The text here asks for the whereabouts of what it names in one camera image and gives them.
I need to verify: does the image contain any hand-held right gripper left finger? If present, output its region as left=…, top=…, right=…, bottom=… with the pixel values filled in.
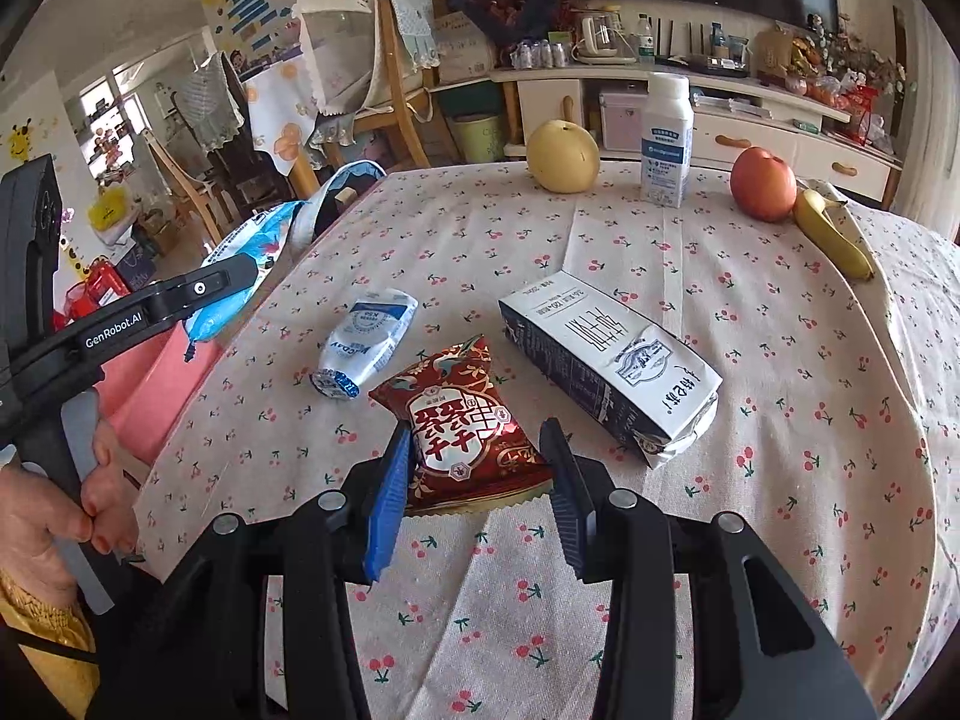
left=90, top=422, right=415, bottom=720

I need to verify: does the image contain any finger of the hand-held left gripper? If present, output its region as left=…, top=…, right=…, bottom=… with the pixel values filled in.
left=146, top=253, right=258, bottom=327

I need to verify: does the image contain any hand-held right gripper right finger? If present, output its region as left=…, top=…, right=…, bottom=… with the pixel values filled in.
left=538, top=418, right=878, bottom=720

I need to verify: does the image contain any pink plastic basin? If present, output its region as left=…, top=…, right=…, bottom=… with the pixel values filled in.
left=94, top=326, right=215, bottom=466

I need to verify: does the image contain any blue and white snack bag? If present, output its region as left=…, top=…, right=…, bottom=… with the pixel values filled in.
left=182, top=201, right=301, bottom=342

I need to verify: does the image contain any red patterned snack packet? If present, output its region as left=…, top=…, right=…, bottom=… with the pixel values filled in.
left=367, top=335, right=556, bottom=518

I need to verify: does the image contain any person's left hand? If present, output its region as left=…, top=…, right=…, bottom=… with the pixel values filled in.
left=0, top=416, right=140, bottom=601

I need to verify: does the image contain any yellow plastic bag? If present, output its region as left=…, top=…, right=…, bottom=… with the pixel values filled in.
left=88, top=187, right=136, bottom=233

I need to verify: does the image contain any dark blue milk carton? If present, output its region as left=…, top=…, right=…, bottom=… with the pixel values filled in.
left=499, top=281, right=725, bottom=471

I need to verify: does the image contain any small crushed white plastic bottle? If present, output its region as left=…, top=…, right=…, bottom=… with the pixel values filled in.
left=311, top=287, right=419, bottom=402

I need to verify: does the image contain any blue and white backpack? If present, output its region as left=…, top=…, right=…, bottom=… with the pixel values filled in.
left=285, top=161, right=387, bottom=248

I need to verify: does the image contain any orange print white cloth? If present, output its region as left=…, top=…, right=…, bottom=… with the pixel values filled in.
left=244, top=64, right=316, bottom=177

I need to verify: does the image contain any cherry print tablecloth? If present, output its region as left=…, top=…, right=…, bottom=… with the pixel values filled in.
left=135, top=157, right=960, bottom=720

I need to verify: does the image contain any wooden chair with lace cover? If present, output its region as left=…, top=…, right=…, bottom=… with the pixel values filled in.
left=300, top=0, right=451, bottom=196

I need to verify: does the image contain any green waste bin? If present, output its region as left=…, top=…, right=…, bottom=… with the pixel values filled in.
left=450, top=112, right=503, bottom=164

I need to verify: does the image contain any yellow pear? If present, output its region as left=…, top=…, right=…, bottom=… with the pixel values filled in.
left=525, top=97, right=601, bottom=194

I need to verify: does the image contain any printed cardboard box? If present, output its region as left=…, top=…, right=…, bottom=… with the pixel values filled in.
left=431, top=11, right=500, bottom=87

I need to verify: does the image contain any upright white plastic bottle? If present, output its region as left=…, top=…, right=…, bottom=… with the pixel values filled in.
left=640, top=73, right=695, bottom=209

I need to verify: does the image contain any red apple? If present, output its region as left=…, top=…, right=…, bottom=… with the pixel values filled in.
left=730, top=146, right=798, bottom=224

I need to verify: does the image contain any yellow banana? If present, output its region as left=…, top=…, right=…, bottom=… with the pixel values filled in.
left=793, top=184, right=877, bottom=282

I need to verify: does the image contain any pink storage box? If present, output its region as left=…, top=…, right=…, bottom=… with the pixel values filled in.
left=598, top=88, right=650, bottom=152

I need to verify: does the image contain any row of small glass jars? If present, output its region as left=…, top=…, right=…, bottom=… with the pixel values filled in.
left=510, top=37, right=575, bottom=70

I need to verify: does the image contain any dark wrapped flower bouquet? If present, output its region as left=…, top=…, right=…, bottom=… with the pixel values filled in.
left=450, top=0, right=563, bottom=53

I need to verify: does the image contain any white low cabinet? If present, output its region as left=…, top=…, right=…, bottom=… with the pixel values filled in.
left=491, top=60, right=905, bottom=207

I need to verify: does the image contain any white electric kettle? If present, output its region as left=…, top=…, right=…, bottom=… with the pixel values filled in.
left=574, top=11, right=638, bottom=65

